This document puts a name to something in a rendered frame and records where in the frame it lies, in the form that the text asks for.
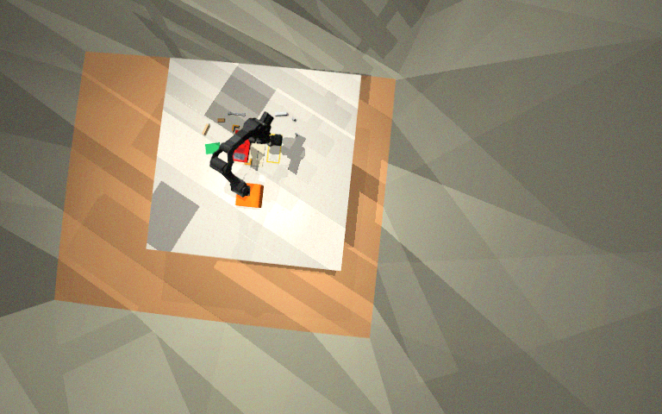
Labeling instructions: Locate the green flat square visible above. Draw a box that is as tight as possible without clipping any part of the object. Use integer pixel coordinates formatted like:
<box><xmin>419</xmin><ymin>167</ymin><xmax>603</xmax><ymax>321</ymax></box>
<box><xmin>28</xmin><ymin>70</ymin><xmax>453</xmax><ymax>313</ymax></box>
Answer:
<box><xmin>205</xmin><ymin>142</ymin><xmax>220</xmax><ymax>155</ymax></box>

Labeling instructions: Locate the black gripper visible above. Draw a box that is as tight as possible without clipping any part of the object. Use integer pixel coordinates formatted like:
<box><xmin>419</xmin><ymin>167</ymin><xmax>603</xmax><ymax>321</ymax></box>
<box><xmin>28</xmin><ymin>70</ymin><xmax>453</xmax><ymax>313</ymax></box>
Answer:
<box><xmin>248</xmin><ymin>132</ymin><xmax>283</xmax><ymax>146</ymax></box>

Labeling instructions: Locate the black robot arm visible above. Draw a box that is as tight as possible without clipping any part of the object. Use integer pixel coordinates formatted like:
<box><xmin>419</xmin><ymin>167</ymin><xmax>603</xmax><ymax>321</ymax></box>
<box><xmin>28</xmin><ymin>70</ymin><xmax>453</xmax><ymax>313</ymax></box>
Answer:
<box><xmin>209</xmin><ymin>111</ymin><xmax>274</xmax><ymax>198</ymax></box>

